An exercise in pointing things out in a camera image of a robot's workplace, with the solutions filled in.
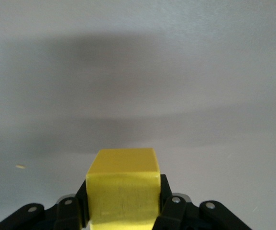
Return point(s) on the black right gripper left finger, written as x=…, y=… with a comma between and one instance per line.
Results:
x=68, y=213

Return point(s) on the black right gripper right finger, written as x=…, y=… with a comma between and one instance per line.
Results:
x=176, y=213

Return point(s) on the yellow cube block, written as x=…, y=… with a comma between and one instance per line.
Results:
x=123, y=191

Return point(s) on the brown paper table cover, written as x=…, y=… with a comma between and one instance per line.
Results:
x=137, y=72

